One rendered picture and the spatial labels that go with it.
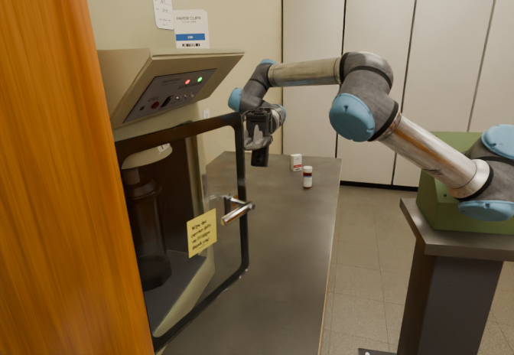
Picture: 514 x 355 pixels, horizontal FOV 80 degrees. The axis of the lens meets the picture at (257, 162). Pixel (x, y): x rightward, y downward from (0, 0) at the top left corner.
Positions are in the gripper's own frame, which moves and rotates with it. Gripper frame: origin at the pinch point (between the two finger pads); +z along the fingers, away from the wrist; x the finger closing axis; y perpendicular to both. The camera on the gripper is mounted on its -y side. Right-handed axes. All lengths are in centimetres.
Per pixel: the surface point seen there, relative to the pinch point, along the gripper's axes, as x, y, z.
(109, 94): -4.5, 18.0, 37.6
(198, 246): -2.8, -13.1, 22.8
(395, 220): 76, -127, -206
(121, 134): -9.3, 11.2, 31.0
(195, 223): -2.9, -7.7, 23.0
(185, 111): -9.0, 11.3, 11.7
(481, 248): 65, -33, -23
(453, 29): 112, 39, -271
